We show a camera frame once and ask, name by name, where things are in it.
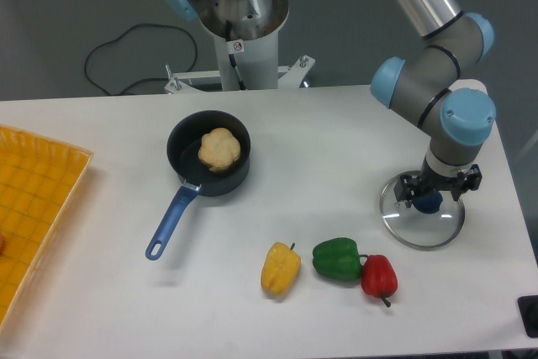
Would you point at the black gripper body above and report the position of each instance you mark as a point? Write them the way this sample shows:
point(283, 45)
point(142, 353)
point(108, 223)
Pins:
point(430, 181)

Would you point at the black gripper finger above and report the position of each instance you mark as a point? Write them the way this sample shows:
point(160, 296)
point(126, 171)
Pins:
point(466, 181)
point(407, 188)

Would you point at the glass pot lid blue knob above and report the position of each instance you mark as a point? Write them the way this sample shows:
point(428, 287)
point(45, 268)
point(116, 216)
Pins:
point(433, 220)

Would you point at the dark pot blue handle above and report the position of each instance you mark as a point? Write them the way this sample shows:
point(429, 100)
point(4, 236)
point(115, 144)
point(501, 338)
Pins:
point(197, 180)

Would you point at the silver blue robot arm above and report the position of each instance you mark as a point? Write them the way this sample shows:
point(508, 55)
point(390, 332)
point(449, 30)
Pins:
point(421, 91)

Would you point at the red bell pepper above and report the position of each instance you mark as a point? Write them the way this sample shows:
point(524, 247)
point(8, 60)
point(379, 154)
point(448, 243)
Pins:
point(379, 280)

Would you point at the green bell pepper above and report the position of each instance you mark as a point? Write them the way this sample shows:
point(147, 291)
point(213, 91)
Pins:
point(338, 259)

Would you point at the black device table corner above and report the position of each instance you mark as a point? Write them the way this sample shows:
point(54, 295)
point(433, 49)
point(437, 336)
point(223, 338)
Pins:
point(528, 312)

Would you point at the yellow bell pepper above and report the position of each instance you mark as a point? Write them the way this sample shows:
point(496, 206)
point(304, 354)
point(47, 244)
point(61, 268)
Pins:
point(280, 269)

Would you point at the beige bread bun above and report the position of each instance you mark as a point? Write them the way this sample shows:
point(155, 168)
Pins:
point(219, 150)

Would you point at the yellow woven basket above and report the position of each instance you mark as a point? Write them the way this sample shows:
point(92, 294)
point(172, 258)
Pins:
point(39, 177)

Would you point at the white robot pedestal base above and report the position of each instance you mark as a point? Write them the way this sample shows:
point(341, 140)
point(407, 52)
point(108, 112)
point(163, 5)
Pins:
point(246, 43)

